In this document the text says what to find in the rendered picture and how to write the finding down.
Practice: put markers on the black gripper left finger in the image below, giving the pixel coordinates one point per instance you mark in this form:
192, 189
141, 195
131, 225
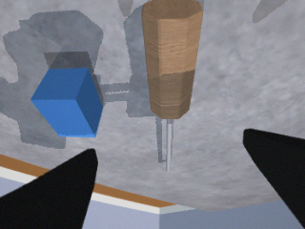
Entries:
57, 200

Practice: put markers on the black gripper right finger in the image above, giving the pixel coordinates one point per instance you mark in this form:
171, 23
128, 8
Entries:
281, 160

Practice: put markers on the blue cube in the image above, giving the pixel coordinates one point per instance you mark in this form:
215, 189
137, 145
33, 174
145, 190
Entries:
69, 101

